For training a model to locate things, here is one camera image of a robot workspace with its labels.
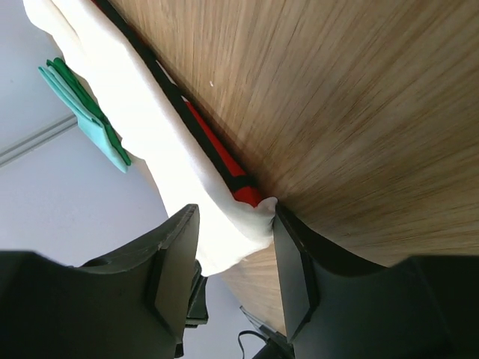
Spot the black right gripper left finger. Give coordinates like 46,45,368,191
1,204,200,358

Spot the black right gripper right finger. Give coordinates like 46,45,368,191
273,205,478,358

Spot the white printed t-shirt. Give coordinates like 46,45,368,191
24,1,277,276

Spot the folded teal t-shirt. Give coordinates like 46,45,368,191
38,58,132,174

